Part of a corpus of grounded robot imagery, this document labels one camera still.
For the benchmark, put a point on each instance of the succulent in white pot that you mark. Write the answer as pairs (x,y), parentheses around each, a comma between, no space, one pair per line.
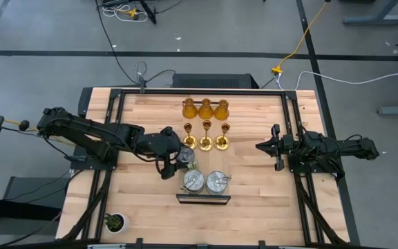
(117,223)

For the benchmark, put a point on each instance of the black perforated computer case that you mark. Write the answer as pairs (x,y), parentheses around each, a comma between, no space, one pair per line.
(216,81)

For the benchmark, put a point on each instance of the white metal bracket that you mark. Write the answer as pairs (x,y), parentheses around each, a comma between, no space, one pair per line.
(105,246)

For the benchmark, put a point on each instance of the black aluminium rig frame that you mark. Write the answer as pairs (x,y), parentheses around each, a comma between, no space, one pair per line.
(247,92)

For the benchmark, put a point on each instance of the silver candle tin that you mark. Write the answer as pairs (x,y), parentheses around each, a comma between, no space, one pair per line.
(187,155)
(216,183)
(193,181)

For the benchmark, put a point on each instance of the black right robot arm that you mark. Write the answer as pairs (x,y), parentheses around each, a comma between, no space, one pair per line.
(354,147)

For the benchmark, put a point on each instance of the amber ribbed glass candle holder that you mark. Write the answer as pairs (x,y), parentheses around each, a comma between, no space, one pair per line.
(221,110)
(206,110)
(189,110)

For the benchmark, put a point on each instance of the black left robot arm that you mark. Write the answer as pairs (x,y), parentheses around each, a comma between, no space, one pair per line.
(92,133)

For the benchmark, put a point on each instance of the wooden riser shelf black legs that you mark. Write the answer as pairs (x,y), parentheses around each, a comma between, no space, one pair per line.
(206,160)

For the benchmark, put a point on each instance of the tall brass candlestick holder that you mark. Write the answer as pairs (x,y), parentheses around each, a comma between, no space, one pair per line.
(205,143)
(189,141)
(221,142)

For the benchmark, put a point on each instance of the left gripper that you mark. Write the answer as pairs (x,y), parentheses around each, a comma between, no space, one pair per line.
(169,145)

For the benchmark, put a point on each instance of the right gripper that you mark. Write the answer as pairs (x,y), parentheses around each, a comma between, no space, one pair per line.
(287,147)

